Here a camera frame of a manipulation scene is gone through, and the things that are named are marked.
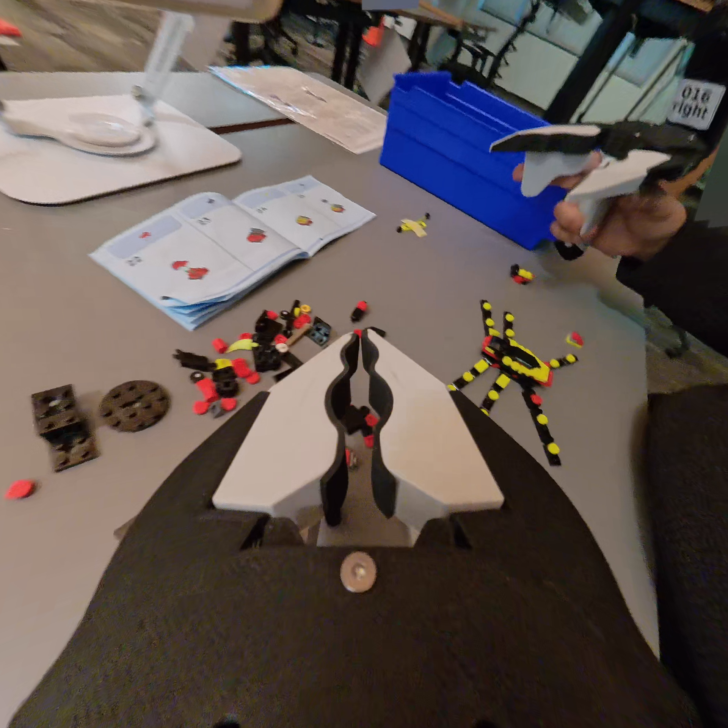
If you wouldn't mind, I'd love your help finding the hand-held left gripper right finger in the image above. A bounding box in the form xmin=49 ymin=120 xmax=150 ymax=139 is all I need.
xmin=362 ymin=330 xmax=506 ymax=531

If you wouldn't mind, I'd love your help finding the person's right forearm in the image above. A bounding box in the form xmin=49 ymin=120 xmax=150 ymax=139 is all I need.
xmin=617 ymin=222 xmax=728 ymax=342

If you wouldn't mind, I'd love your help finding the black round lego plate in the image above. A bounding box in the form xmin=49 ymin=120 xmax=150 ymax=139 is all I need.
xmin=99 ymin=380 xmax=171 ymax=433

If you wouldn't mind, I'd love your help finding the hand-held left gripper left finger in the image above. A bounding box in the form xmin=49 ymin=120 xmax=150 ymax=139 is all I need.
xmin=212 ymin=333 xmax=362 ymax=528

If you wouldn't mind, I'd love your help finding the person's dark knitted sweater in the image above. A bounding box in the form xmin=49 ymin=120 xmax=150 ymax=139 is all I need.
xmin=645 ymin=387 xmax=728 ymax=728

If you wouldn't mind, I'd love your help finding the clear plastic bag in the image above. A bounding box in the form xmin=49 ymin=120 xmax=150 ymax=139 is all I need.
xmin=209 ymin=64 xmax=389 ymax=155

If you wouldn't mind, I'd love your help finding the black yellow lego spider model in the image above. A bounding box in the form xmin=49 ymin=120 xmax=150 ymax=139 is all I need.
xmin=446 ymin=300 xmax=580 ymax=467

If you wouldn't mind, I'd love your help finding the lego instruction booklet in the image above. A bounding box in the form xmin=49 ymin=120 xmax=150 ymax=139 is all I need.
xmin=89 ymin=175 xmax=377 ymax=332

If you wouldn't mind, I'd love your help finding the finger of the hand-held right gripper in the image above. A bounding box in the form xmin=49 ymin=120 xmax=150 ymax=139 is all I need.
xmin=490 ymin=125 xmax=604 ymax=198
xmin=566 ymin=151 xmax=673 ymax=238

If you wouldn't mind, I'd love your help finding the white metal stand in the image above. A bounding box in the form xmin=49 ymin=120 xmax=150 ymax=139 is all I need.
xmin=0 ymin=11 xmax=242 ymax=206

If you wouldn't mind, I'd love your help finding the person's right hand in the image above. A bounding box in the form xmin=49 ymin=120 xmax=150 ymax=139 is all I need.
xmin=512 ymin=152 xmax=689 ymax=261

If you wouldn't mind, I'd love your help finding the blue plastic bin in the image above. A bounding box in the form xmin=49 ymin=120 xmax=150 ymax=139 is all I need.
xmin=379 ymin=71 xmax=572 ymax=251

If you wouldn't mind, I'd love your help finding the pile of lego pieces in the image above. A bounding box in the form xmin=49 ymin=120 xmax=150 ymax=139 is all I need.
xmin=173 ymin=300 xmax=379 ymax=473

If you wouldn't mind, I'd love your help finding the black lego brick stack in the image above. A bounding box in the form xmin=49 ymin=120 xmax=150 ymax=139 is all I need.
xmin=31 ymin=384 xmax=99 ymax=473

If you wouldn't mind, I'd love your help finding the black office chair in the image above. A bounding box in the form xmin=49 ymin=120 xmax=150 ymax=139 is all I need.
xmin=449 ymin=17 xmax=535 ymax=86

